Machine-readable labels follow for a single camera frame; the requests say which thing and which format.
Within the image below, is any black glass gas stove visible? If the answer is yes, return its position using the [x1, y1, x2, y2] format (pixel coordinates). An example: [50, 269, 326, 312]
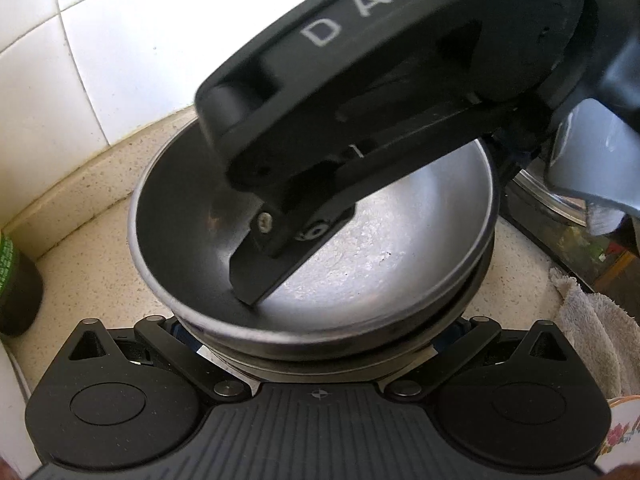
[492, 175, 640, 306]

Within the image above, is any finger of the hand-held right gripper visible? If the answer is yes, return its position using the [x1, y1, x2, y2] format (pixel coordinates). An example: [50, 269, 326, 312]
[230, 160, 358, 306]

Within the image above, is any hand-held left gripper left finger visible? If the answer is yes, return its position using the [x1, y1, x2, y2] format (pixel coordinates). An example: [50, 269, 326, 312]
[67, 317, 252, 402]

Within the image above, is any dark bottle green label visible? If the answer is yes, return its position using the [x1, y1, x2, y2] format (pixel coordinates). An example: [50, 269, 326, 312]
[0, 227, 45, 338]

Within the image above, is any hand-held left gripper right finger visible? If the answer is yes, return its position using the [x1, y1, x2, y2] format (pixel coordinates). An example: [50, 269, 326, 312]
[380, 317, 571, 402]

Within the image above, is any white floral plate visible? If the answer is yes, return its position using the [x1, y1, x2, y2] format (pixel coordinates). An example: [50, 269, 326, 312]
[597, 394, 640, 471]

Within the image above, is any white terry towel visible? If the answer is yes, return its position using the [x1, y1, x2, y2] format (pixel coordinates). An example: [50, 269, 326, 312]
[549, 266, 640, 401]

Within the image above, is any steel burner drip plate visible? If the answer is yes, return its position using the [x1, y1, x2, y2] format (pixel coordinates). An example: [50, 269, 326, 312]
[505, 170, 601, 231]

